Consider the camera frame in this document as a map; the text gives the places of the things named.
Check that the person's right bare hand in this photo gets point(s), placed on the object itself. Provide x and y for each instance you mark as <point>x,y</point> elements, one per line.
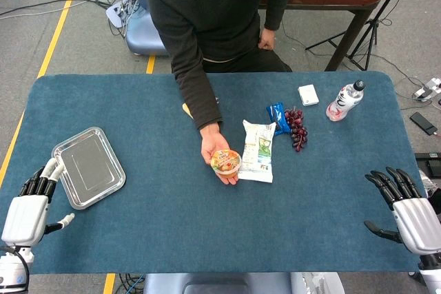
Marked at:
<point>213,139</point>

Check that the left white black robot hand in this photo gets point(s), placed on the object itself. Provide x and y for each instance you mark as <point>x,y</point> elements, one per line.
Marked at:
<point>24,216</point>

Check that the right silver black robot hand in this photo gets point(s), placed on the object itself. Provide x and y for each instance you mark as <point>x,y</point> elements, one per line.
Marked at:
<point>418,221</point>

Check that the person's left bare hand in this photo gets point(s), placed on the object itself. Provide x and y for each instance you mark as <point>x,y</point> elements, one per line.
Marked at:
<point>267,39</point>

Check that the small snack cup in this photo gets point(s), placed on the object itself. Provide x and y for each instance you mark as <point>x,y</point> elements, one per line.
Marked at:
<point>225,163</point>

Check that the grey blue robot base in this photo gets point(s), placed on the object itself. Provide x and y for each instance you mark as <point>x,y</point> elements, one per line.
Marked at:
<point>213,283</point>

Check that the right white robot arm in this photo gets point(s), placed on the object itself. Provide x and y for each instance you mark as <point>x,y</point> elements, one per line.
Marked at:
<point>432,273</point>

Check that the person's right dark-sleeved forearm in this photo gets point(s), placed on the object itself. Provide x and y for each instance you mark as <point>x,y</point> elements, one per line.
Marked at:
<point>200,101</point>

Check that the person's left dark-sleeved forearm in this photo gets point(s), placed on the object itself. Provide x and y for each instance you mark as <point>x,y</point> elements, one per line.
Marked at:
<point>280,5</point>

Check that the white paper snack bag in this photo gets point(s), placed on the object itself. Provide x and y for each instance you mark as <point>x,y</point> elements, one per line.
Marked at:
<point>256,156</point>

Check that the person's dark sweater torso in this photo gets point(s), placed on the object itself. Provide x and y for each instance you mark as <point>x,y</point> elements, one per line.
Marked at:
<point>213,15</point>

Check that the black flat device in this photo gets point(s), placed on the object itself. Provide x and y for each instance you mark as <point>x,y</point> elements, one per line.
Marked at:
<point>430,163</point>

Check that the blue snack packet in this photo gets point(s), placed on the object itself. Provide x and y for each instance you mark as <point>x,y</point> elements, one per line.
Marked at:
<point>277,116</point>

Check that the small white box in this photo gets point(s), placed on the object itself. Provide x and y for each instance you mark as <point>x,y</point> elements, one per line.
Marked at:
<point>308,95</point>

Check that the silver metal tray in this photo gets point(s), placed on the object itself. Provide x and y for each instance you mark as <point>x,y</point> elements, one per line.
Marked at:
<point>89,166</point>

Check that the dark red grape bunch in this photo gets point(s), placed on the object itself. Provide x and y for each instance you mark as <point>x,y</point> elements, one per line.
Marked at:
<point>298,132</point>

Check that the blue felt table mat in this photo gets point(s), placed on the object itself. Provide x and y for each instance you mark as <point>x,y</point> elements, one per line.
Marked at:
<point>172,221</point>

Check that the clear plastic drink bottle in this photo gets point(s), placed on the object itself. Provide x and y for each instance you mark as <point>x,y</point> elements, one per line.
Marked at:
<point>342,103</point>

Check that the black phone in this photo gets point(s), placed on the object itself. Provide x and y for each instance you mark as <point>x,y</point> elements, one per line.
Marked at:
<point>423,123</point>

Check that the light blue chair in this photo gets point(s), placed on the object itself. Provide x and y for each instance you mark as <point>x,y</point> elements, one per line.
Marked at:
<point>141,36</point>

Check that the white power strip with plugs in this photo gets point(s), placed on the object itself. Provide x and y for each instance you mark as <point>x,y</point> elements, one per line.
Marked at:
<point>429,87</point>

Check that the white power strip board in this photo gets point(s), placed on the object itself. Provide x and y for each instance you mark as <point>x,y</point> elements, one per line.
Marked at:
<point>115,11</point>

